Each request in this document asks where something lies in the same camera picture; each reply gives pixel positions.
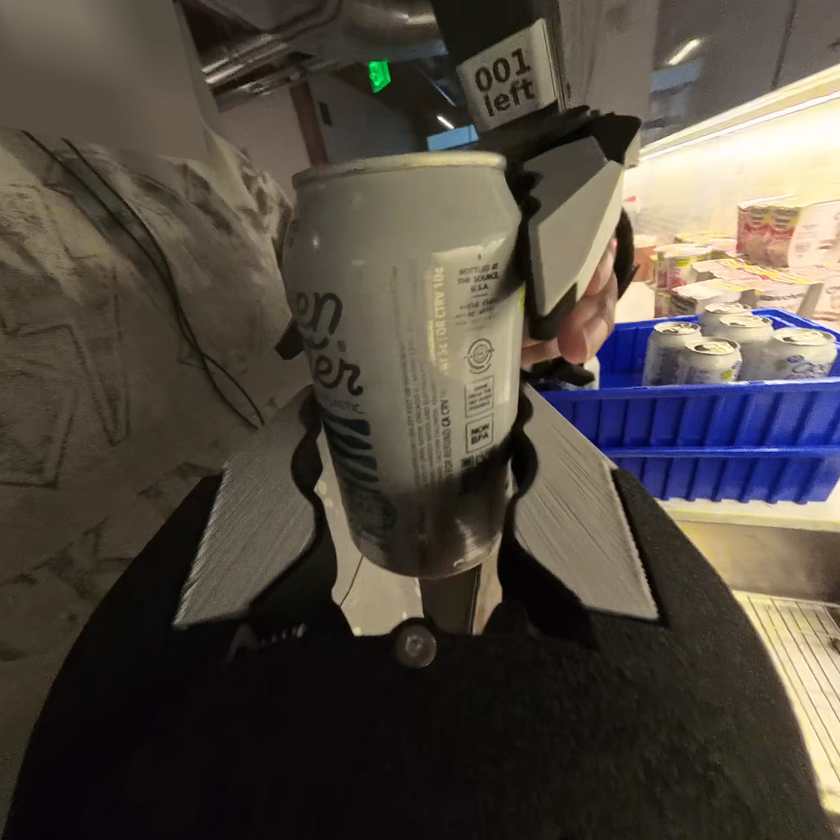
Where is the thin black cable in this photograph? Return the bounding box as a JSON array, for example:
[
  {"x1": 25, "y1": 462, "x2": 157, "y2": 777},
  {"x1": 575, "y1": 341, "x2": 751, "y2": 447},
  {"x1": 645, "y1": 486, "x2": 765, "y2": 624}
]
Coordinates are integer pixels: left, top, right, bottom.
[{"x1": 23, "y1": 130, "x2": 266, "y2": 424}]

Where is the blue plastic bin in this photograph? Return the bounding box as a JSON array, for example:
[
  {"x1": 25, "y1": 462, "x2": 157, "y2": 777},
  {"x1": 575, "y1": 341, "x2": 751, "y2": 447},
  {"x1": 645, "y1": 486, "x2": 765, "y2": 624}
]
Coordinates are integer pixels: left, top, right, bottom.
[{"x1": 525, "y1": 308, "x2": 840, "y2": 503}]

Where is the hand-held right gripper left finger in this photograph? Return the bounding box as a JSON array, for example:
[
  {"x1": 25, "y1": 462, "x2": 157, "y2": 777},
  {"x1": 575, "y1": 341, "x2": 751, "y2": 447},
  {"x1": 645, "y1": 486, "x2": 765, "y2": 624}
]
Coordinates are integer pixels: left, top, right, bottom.
[{"x1": 172, "y1": 390, "x2": 342, "y2": 627}]

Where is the steel sink basin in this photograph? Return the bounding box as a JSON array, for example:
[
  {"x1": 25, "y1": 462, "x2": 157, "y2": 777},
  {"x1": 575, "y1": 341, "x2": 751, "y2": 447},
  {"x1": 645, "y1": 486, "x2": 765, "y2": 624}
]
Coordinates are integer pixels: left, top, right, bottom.
[{"x1": 663, "y1": 518, "x2": 840, "y2": 746}]

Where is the person's left hand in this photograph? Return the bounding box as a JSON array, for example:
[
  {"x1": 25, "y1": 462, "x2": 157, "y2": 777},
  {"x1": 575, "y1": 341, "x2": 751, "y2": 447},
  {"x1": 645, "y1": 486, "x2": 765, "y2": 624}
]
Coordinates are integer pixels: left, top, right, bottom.
[{"x1": 521, "y1": 252, "x2": 623, "y2": 367}]

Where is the pile of snack boxes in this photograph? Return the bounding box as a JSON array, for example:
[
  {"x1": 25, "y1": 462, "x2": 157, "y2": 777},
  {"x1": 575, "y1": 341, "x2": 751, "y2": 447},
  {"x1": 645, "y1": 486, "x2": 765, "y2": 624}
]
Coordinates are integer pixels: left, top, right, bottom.
[{"x1": 650, "y1": 196, "x2": 840, "y2": 317}]

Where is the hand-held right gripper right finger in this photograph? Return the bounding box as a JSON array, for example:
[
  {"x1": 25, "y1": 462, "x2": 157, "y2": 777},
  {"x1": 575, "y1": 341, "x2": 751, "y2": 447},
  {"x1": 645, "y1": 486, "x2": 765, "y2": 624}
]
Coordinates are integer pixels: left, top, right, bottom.
[{"x1": 499, "y1": 386, "x2": 659, "y2": 623}]

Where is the metal ventilation duct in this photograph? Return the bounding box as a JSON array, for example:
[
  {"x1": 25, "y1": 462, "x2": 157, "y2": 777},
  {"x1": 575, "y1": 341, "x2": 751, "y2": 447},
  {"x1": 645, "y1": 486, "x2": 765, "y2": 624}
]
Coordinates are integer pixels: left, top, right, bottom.
[{"x1": 190, "y1": 0, "x2": 450, "y2": 89}]

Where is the white beverage can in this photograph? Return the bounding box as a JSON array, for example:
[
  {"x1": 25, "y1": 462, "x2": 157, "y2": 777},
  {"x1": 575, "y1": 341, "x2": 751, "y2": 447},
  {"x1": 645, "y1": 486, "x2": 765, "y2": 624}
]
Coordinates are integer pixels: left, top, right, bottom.
[
  {"x1": 715, "y1": 314, "x2": 775, "y2": 380},
  {"x1": 699, "y1": 302, "x2": 752, "y2": 332},
  {"x1": 761, "y1": 327, "x2": 840, "y2": 380},
  {"x1": 682, "y1": 336, "x2": 742, "y2": 385},
  {"x1": 281, "y1": 151, "x2": 527, "y2": 580},
  {"x1": 643, "y1": 320, "x2": 703, "y2": 387}
]

